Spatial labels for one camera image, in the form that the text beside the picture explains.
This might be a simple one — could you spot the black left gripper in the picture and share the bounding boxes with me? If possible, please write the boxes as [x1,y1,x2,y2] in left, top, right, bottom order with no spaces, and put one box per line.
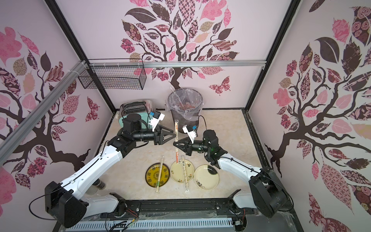
[134,124,177,145]

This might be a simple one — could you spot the disposable chopsticks red print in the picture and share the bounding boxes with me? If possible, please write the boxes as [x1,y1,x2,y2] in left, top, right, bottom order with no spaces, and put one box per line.
[173,119,179,164]

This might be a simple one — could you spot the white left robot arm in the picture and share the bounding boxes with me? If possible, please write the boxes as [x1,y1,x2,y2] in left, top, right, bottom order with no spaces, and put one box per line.
[45,111,176,228]

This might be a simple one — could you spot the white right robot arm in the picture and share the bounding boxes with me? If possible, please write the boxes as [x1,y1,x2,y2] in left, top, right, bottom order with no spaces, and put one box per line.
[173,130,291,218]

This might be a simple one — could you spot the wrapped chopsticks on green plate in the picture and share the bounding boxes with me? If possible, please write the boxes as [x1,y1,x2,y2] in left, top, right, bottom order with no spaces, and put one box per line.
[156,156,164,193]

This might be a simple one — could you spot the cream middle plate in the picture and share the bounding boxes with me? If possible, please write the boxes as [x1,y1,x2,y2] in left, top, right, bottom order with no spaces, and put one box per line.
[170,159,195,183]

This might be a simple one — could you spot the cream plate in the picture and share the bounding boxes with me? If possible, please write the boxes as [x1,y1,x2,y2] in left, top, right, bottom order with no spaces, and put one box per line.
[170,159,195,183]
[194,164,219,190]

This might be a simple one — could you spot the mint green toaster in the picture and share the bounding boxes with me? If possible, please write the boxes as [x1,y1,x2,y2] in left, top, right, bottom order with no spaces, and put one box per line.
[118,100,156,128]

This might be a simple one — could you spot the black mesh trash bin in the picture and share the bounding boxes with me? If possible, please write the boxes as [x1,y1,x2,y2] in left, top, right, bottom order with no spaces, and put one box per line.
[168,87,203,134]

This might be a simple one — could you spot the clear plastic bin liner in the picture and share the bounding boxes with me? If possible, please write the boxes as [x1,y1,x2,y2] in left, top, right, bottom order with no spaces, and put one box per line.
[166,87,204,122]

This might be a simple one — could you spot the cream right plate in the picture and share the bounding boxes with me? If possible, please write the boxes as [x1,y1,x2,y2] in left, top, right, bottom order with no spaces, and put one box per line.
[194,164,219,190]

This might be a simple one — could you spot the dark green yellow plate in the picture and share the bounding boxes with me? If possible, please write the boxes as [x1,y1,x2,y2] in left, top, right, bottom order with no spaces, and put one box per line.
[145,162,170,188]

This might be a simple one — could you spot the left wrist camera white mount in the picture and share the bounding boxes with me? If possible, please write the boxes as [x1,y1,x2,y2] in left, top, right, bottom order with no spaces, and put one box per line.
[149,111,165,131]

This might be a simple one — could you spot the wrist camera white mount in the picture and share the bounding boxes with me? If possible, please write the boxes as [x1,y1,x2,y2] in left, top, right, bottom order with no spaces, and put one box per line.
[149,111,165,131]
[183,125,197,144]

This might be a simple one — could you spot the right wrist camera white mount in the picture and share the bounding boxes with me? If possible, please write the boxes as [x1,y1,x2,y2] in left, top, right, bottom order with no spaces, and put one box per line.
[183,125,197,144]

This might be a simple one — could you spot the black wire wall basket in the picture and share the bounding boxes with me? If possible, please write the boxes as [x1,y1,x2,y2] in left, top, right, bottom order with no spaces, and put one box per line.
[78,58,147,90]

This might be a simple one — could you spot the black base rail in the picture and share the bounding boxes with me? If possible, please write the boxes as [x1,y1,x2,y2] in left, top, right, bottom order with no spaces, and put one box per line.
[100,189,256,219]

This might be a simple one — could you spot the aluminium frame bar back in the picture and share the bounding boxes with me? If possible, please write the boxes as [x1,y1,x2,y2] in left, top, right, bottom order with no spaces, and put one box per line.
[89,60,267,68]

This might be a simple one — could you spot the aluminium frame bar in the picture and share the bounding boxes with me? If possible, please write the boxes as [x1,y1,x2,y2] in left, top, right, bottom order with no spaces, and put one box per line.
[1,61,88,165]
[89,60,267,68]

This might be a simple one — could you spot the white slotted cable duct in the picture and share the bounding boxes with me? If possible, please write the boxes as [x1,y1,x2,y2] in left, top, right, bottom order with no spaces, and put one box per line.
[62,218,234,232]

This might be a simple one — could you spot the aluminium frame bar left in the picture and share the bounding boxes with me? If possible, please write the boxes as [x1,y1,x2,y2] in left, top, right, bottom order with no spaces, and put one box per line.
[1,61,88,165]

